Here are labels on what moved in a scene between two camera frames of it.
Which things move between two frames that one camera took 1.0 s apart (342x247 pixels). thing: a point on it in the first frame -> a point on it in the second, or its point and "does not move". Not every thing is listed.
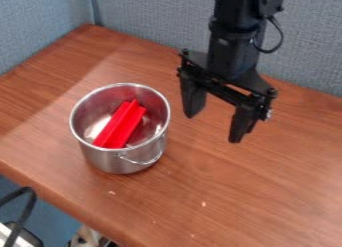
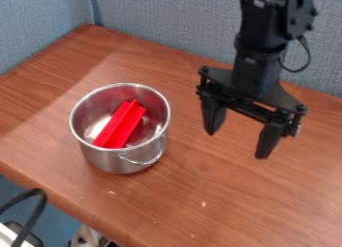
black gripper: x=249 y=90 -> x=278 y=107
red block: x=121 y=125 does not move
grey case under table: x=26 y=239 does not move
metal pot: x=91 y=109 does not move
